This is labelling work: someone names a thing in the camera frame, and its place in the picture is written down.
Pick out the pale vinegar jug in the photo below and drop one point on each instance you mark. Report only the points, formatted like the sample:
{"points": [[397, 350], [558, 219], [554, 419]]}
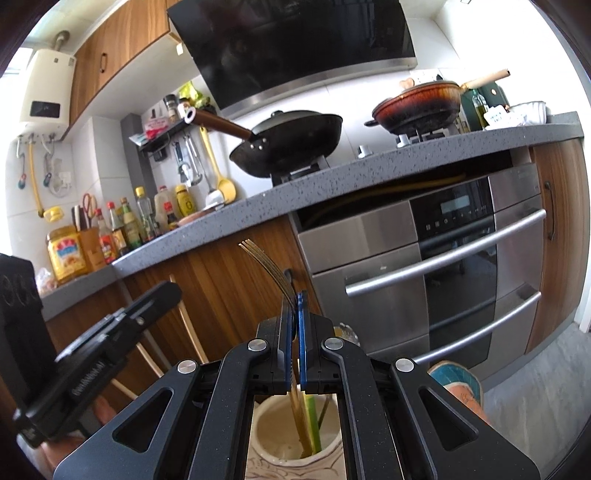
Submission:
{"points": [[164, 207]]}

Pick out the stainless steel built-in oven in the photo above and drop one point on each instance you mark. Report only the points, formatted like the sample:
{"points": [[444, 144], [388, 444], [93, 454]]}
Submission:
{"points": [[378, 258]]}

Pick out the wooden wall cabinet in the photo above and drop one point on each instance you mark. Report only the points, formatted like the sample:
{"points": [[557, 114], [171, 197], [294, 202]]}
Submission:
{"points": [[120, 50]]}

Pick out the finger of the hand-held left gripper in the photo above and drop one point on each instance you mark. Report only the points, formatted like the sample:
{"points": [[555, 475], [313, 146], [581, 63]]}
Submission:
{"points": [[157, 300]]}

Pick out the black range hood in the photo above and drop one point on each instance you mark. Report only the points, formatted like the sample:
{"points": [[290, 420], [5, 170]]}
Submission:
{"points": [[295, 46]]}

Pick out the yellow-green plastic utensil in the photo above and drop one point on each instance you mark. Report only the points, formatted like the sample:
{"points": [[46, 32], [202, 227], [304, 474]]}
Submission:
{"points": [[315, 424]]}

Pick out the green label sauce bottle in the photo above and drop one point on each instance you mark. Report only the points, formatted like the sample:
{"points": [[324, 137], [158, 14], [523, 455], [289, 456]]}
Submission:
{"points": [[131, 228]]}

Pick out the large yellow jar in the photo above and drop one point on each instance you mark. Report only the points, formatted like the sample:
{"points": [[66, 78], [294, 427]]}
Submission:
{"points": [[67, 258]]}

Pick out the olive oil glass bottle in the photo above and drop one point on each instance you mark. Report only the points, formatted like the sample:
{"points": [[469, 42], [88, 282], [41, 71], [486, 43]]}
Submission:
{"points": [[480, 110]]}

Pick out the white floral ceramic utensil holder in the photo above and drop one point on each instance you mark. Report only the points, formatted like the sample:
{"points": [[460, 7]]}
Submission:
{"points": [[277, 434]]}

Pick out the narrow wooden base cabinet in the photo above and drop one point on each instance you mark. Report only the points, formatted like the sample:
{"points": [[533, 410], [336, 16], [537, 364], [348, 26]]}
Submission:
{"points": [[565, 230]]}

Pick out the grey stone countertop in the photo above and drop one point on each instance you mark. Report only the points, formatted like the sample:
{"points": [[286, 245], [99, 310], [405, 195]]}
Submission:
{"points": [[258, 207]]}

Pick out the wooden knife block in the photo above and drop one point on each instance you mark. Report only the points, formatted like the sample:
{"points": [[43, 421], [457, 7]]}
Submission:
{"points": [[92, 251]]}

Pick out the dark soy sauce bottle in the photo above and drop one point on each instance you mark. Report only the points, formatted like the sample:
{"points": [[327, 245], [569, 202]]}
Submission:
{"points": [[117, 233]]}

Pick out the printed horse table mat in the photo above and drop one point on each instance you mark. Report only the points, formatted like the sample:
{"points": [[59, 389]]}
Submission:
{"points": [[457, 383]]}

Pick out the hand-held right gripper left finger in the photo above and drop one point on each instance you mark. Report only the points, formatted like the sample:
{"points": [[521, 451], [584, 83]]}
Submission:
{"points": [[288, 344]]}

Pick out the dark green kitchen appliance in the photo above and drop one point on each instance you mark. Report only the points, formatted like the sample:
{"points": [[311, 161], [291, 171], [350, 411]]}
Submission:
{"points": [[498, 99]]}

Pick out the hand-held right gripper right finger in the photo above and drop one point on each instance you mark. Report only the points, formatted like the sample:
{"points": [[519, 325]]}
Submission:
{"points": [[303, 344]]}

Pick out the white pot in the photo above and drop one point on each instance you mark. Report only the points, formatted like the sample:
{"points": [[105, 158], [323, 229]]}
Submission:
{"points": [[528, 113]]}

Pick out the clear oil bottle yellow cap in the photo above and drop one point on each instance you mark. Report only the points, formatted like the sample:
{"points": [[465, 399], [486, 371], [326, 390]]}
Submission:
{"points": [[145, 217]]}

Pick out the hanging metal tongs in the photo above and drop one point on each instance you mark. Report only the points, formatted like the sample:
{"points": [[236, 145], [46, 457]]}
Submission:
{"points": [[195, 161]]}

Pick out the yellow-green snack packet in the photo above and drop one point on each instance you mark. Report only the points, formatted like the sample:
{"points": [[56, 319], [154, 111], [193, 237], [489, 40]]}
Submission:
{"points": [[191, 94]]}

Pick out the hanging metal peeler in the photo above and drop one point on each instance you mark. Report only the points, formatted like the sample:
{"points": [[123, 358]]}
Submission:
{"points": [[182, 170]]}

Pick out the yellow squeeze bottle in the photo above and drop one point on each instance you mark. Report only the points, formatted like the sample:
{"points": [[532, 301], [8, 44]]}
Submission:
{"points": [[184, 203]]}

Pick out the black wall spice shelf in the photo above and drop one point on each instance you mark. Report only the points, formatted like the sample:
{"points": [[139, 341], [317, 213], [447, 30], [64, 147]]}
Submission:
{"points": [[161, 141]]}

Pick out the white water heater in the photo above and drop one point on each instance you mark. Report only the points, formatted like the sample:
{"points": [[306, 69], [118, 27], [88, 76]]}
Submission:
{"points": [[46, 83]]}

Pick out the black-lid spice jar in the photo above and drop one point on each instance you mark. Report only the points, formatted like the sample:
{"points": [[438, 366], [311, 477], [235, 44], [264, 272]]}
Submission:
{"points": [[171, 108]]}

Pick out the pink box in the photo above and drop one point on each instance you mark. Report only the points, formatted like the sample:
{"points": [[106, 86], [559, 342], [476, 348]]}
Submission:
{"points": [[156, 125]]}

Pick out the person's left hand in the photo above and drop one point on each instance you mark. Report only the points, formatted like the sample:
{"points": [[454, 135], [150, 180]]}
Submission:
{"points": [[105, 410]]}

